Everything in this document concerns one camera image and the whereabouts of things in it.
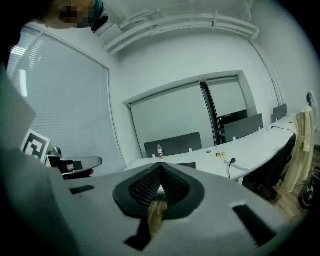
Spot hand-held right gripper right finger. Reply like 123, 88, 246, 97
159, 162, 289, 256

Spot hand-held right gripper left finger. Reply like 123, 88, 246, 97
47, 162, 162, 256

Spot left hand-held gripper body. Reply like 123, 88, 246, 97
21, 129, 75, 176

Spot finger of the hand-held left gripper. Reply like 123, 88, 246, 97
61, 156, 104, 181

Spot white power strip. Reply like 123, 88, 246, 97
224, 159, 248, 171

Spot white venetian blind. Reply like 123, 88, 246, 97
7, 24, 126, 173

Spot black white bag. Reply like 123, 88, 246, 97
301, 166, 320, 208

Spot cream jacket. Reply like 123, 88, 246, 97
282, 106, 316, 193

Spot narrow white roller blind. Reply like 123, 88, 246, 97
207, 78, 248, 118

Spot person's head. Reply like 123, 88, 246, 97
34, 0, 101, 30

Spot blue face mask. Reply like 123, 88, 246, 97
93, 0, 105, 16

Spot white ceiling pipes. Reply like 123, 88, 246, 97
103, 9, 286, 106

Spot black power cable with plug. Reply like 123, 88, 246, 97
227, 157, 237, 180

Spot thin white cable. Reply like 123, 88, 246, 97
214, 146, 227, 163

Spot thin black cable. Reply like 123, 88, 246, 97
270, 125, 297, 135

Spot black head camera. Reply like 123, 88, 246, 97
91, 15, 110, 32

